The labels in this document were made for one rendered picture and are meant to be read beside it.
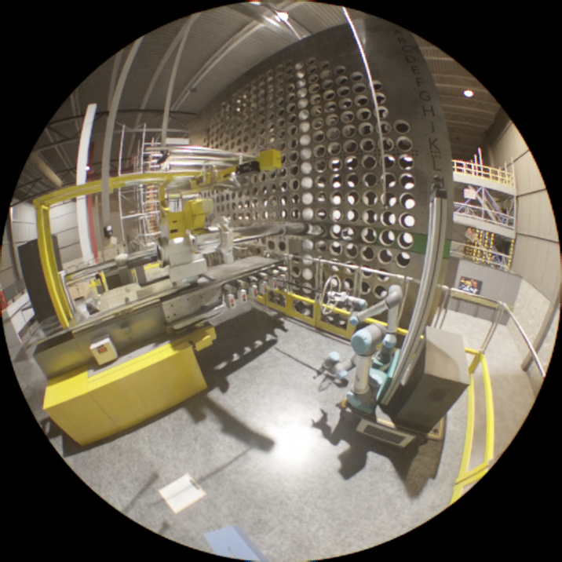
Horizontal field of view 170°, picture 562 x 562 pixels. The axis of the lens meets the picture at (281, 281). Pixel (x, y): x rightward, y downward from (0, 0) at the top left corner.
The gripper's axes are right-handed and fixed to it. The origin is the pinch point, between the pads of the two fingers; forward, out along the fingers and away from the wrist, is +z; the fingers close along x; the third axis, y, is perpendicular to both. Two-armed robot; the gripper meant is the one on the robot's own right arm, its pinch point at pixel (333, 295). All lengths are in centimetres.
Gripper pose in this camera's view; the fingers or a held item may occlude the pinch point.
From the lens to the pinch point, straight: 180.9
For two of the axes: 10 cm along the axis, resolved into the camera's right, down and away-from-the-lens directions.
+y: -2.1, -8.3, -5.2
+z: -7.4, -2.1, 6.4
